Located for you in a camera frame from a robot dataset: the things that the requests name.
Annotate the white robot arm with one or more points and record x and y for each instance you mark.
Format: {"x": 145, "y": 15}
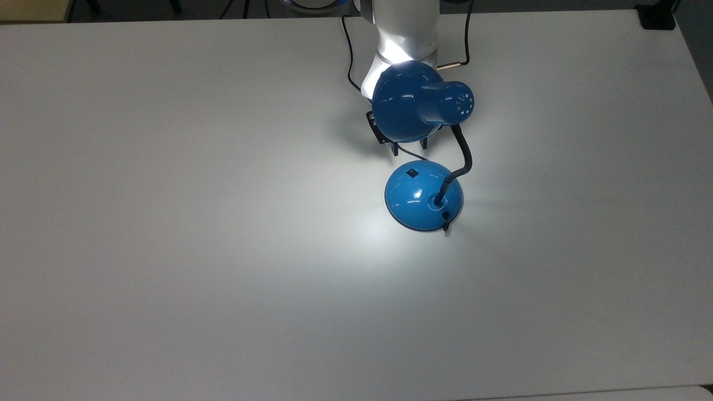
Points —
{"x": 404, "y": 28}

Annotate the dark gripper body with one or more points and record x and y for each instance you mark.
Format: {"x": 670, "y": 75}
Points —
{"x": 377, "y": 129}

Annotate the black clamp stand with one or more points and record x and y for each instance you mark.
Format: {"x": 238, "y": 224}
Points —
{"x": 657, "y": 16}

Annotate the blue gooseneck desk lamp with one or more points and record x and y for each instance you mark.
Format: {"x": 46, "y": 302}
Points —
{"x": 406, "y": 106}

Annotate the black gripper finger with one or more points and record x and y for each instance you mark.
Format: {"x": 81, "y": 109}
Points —
{"x": 424, "y": 142}
{"x": 394, "y": 148}

